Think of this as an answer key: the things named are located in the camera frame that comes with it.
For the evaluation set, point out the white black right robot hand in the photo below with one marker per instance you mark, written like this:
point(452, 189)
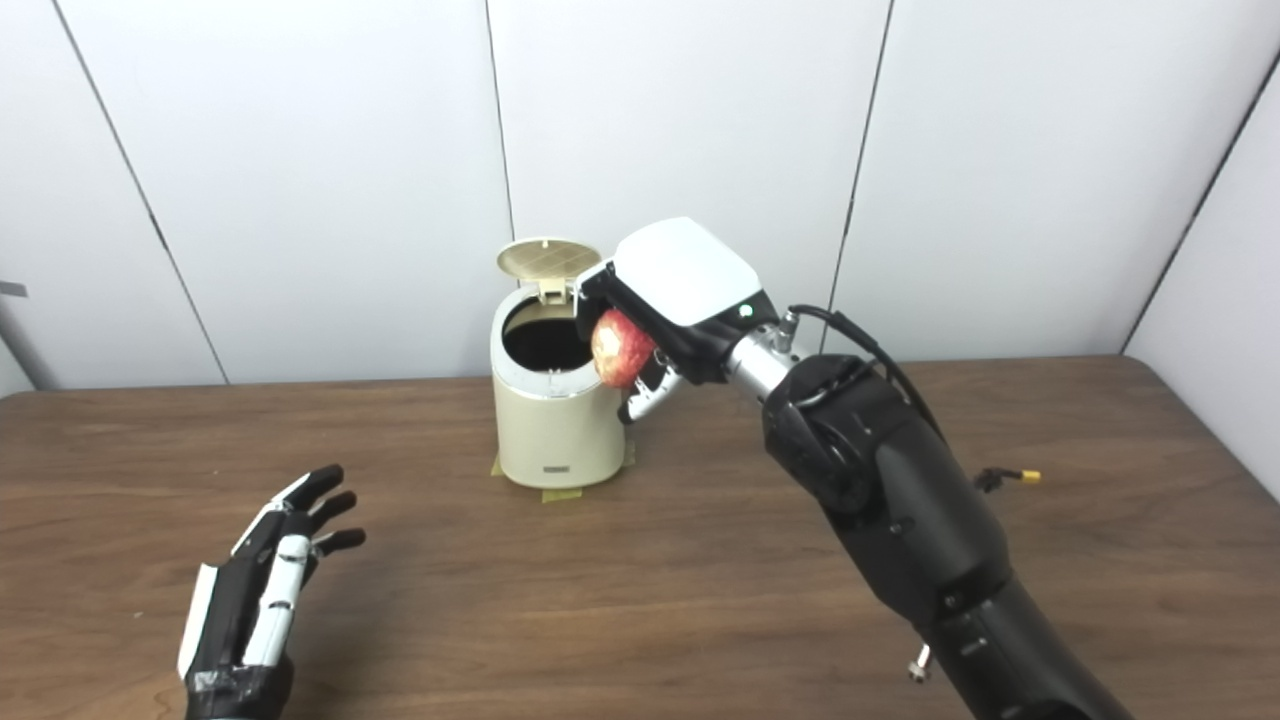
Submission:
point(690, 275)

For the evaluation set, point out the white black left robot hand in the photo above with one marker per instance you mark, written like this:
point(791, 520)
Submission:
point(235, 610)

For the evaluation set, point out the red apple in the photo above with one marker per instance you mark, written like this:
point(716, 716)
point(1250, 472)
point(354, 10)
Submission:
point(618, 350)

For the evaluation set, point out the round cream bin lid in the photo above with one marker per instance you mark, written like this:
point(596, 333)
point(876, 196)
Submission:
point(545, 258)

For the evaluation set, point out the cream-colored bin body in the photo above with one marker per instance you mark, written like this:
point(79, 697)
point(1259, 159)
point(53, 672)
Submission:
point(555, 435)

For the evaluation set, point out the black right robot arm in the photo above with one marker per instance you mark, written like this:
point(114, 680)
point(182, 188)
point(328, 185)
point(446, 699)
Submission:
point(900, 500)

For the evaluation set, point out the small silver metal plug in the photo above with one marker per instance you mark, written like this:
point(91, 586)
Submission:
point(920, 665)

